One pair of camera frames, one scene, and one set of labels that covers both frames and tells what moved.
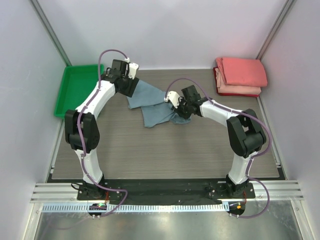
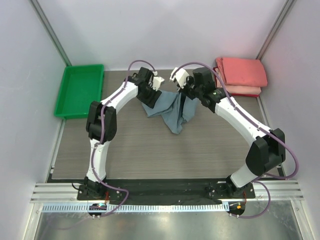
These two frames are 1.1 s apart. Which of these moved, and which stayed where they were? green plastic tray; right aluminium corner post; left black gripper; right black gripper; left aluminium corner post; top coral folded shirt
Moved: right black gripper; left black gripper
Stayed: top coral folded shirt; left aluminium corner post; right aluminium corner post; green plastic tray
